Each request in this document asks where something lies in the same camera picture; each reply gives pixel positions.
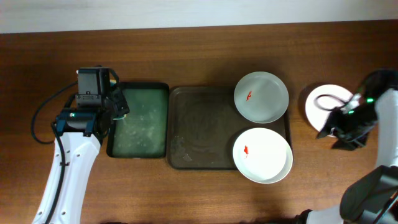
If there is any white plate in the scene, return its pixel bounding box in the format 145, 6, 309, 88
232, 128, 293, 184
233, 72, 289, 124
305, 84, 353, 132

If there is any green and yellow sponge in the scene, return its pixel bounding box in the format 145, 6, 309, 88
110, 79, 126, 120

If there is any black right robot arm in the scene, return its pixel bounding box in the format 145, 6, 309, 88
294, 90, 397, 224

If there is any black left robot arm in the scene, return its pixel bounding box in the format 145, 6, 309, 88
33, 86, 129, 223

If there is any small black water tray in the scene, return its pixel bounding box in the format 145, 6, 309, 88
106, 82, 169, 159

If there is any large brown tray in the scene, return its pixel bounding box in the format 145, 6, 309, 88
166, 85, 293, 170

